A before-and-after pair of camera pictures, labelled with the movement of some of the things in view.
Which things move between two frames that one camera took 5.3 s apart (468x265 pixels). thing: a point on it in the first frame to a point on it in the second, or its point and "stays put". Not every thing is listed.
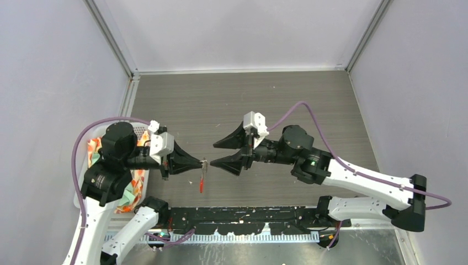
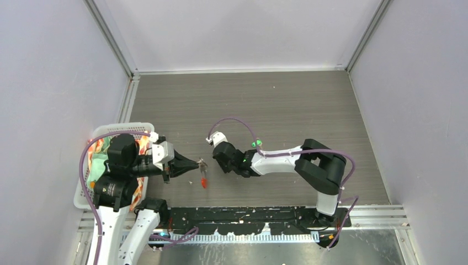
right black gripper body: [265, 151] to [226, 167]
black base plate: [250, 220] stays put
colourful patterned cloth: [133, 194] stays put
